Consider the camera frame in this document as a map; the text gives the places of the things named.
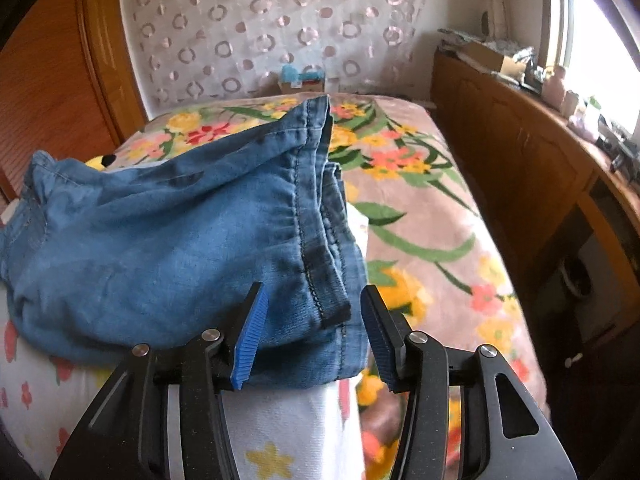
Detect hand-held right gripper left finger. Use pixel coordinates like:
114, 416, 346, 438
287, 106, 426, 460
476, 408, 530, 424
50, 281, 271, 480

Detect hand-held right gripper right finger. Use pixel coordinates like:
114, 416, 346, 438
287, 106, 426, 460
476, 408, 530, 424
360, 285, 581, 480

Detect blue denim pants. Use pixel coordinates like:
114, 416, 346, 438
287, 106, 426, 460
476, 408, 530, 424
0, 94, 371, 391

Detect floral plush blanket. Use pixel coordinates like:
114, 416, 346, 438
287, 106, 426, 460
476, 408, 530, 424
117, 94, 551, 480

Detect bed with patterned sheet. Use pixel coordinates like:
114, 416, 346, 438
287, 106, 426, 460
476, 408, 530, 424
0, 205, 371, 480

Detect yellow pillow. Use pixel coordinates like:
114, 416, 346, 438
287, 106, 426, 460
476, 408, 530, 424
85, 154, 118, 173

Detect wooden sideboard cabinet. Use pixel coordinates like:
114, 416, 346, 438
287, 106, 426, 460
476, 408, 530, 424
430, 47, 640, 411

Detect small flat cardboard box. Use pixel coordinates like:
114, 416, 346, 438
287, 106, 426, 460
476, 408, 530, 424
279, 81, 327, 95

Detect teal tissue box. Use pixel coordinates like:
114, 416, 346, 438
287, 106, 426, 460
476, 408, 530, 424
279, 65, 325, 86

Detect open cardboard box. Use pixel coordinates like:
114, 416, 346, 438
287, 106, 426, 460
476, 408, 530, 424
457, 40, 528, 78

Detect circle-patterned sheer curtain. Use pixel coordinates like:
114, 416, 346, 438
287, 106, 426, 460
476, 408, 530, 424
117, 0, 436, 111

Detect small black device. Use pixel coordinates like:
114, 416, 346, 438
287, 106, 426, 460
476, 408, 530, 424
600, 120, 640, 181

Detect pink bottle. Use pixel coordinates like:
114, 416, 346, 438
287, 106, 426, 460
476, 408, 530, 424
542, 66, 568, 106

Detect wooden slatted headboard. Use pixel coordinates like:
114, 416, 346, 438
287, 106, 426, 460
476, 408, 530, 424
0, 0, 148, 206

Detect bright window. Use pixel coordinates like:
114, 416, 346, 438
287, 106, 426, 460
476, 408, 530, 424
545, 0, 640, 141

